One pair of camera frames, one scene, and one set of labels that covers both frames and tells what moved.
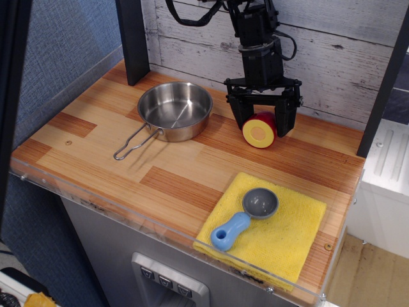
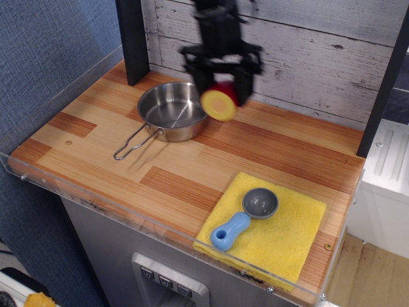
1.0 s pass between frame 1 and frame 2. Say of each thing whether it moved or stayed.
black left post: stayed
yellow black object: stayed
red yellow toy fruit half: moved
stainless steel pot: stayed
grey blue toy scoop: stayed
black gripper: moved
